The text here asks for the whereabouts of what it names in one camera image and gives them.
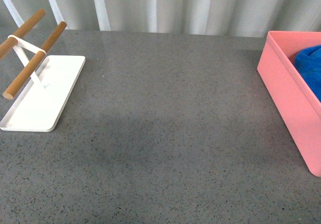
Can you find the blue microfiber towel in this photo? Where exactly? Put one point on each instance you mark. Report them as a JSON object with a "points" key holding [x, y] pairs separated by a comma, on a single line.
{"points": [[307, 63]]}

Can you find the white pleated curtain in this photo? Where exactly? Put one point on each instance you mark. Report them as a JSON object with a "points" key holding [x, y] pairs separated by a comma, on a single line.
{"points": [[246, 18]]}

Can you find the white towel rack stand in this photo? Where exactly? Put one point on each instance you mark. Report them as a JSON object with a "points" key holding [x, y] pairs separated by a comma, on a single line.
{"points": [[40, 104]]}

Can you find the pink plastic storage box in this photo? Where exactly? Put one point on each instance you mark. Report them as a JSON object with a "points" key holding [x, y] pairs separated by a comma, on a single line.
{"points": [[297, 104]]}

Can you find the wooden rack bar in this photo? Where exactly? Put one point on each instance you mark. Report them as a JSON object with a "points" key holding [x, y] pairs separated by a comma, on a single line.
{"points": [[27, 71], [10, 42]]}

